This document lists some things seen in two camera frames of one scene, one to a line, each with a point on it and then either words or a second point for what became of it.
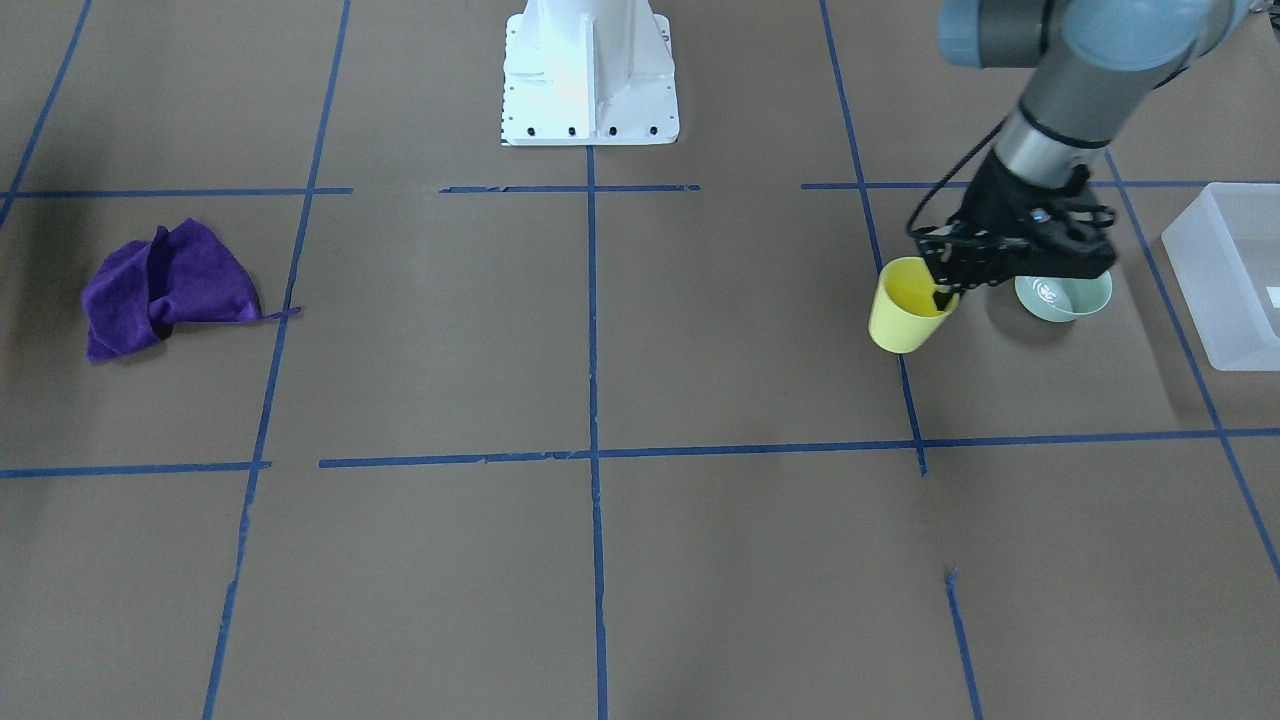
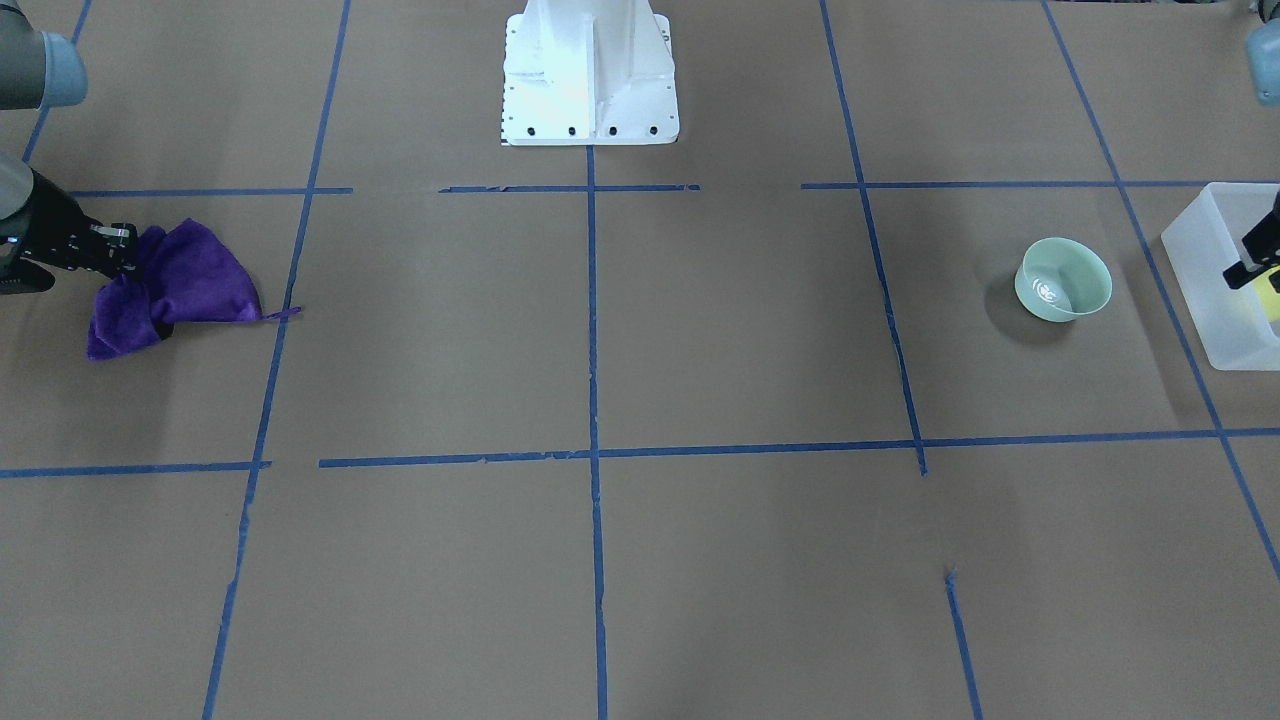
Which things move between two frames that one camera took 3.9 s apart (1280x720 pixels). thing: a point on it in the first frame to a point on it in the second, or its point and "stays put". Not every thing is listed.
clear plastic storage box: (1224, 251) stays put
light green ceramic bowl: (1063, 298) stays put
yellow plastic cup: (904, 314) to (1269, 298)
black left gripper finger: (945, 289) to (1264, 244)
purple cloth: (135, 294) stays put
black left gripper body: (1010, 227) to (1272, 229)
